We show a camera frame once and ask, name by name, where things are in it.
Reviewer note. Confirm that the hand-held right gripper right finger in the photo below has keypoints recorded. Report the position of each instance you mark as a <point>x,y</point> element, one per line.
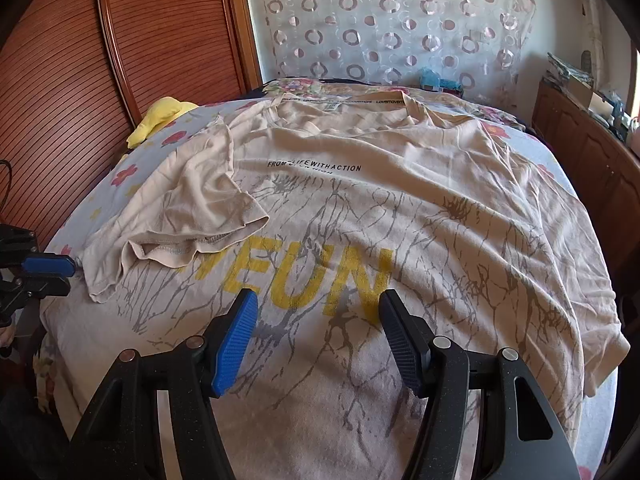
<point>400,340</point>

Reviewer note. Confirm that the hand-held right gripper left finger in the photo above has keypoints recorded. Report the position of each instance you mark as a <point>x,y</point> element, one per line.
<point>239,340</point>

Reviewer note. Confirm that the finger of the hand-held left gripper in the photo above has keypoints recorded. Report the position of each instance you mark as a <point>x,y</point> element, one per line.
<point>47,286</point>
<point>50,265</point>

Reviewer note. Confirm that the beige printed t-shirt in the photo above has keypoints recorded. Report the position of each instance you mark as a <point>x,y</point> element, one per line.
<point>400,185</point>

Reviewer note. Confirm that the person's dark clothing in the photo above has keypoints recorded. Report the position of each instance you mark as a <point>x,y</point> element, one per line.
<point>25,425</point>

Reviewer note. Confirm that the floral bed sheet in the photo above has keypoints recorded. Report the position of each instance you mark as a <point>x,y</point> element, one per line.
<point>150,145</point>

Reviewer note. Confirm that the yellow plush toy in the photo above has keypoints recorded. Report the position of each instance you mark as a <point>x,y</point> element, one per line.
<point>160,115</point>

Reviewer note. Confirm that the wooden slatted wardrobe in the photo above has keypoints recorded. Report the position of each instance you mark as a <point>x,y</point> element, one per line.
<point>75,60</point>

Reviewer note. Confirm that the blue plastic toy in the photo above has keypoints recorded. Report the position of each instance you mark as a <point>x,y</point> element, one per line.
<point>431,79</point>

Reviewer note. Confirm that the wooden cabinet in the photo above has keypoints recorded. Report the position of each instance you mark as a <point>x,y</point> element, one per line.
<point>575,130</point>

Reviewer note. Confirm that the cardboard box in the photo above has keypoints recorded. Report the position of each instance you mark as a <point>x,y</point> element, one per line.
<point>582,91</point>

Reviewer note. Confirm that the printed paper packages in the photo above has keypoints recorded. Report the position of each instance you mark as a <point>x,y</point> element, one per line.
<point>567,67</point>

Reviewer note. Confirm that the white circle-pattern curtain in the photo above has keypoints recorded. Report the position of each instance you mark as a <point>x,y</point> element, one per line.
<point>375,20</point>

